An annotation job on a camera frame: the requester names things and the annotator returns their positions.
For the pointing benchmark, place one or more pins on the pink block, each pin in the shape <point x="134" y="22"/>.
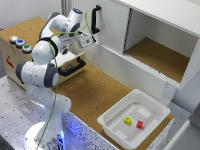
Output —
<point x="140" y="124"/>

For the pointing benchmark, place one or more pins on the white plastic box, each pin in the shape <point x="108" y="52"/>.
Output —
<point x="113" y="128"/>

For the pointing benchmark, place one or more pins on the white cabinet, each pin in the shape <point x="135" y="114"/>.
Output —
<point x="160" y="58"/>

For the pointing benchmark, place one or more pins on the purple block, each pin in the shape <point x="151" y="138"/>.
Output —
<point x="64" y="50"/>

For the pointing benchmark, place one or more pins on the green button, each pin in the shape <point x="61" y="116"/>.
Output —
<point x="26" y="48"/>

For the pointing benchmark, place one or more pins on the yellow block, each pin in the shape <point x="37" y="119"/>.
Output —
<point x="127" y="120"/>

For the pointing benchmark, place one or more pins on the wooden drawer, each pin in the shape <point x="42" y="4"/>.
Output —
<point x="75" y="60"/>

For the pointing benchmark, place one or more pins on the wooden drawer box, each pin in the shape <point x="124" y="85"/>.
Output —
<point x="28" y="29"/>

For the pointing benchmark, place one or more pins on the blue button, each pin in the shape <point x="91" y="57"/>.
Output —
<point x="20" y="42"/>

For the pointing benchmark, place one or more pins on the white sliding door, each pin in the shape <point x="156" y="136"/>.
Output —
<point x="111" y="26"/>

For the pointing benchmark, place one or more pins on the red button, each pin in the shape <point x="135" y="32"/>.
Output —
<point x="13" y="39"/>

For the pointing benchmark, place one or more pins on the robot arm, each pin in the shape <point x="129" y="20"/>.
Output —
<point x="36" y="71"/>

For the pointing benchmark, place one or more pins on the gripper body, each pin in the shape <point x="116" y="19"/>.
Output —
<point x="80" y="40"/>

